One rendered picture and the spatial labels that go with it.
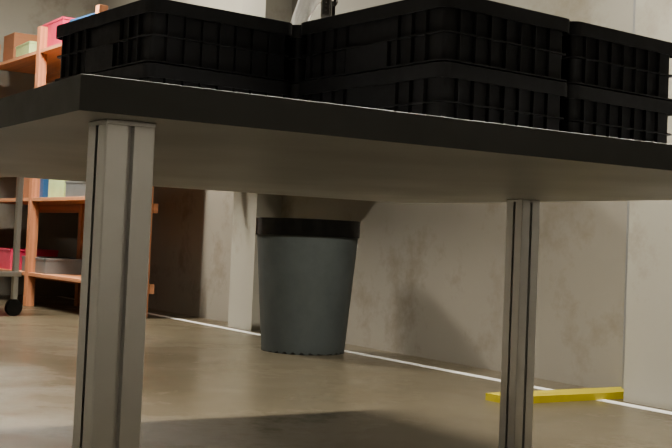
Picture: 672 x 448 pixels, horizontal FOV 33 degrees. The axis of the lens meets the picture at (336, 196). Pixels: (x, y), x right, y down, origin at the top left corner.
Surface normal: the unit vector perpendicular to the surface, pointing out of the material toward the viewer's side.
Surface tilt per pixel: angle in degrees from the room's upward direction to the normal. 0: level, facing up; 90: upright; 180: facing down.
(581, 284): 90
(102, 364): 90
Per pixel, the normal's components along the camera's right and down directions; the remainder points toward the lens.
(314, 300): 0.21, 0.05
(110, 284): 0.54, -0.01
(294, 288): -0.25, 0.03
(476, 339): -0.85, -0.06
